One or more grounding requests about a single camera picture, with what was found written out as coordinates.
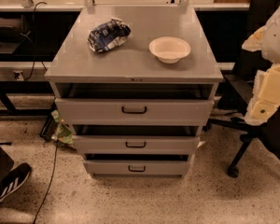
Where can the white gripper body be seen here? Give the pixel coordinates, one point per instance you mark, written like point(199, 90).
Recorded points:
point(277, 36)

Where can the grey top drawer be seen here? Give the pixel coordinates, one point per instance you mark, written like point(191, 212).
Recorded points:
point(134, 112)

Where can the grey drawer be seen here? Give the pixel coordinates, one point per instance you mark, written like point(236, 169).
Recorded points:
point(134, 112)
point(112, 144)
point(137, 167)

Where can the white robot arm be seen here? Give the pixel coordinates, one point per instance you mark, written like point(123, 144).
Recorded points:
point(266, 91)

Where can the grey drawer cabinet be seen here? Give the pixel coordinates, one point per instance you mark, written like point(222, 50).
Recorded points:
point(131, 71)

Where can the grey bottom drawer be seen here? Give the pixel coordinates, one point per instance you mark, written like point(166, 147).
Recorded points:
point(137, 167)

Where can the grey middle drawer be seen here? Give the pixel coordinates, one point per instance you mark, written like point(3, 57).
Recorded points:
point(112, 144)

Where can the black office chair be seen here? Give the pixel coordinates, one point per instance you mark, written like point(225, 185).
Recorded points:
point(239, 86)

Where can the white paper bowl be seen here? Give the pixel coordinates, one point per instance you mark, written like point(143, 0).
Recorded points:
point(169, 49)

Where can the crumpled blue chip bag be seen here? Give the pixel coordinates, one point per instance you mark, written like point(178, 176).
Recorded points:
point(108, 35)

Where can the green snack bag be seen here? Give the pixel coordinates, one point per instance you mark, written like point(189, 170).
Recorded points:
point(62, 133)

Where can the black sneaker white stripes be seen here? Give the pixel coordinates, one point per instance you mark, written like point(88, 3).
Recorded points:
point(14, 180)

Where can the dark box on shelf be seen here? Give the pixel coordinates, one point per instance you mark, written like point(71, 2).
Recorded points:
point(13, 30)

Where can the wall power outlet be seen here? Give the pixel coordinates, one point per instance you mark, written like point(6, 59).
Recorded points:
point(18, 75)

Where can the black table leg frame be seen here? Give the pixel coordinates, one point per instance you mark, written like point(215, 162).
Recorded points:
point(12, 111)

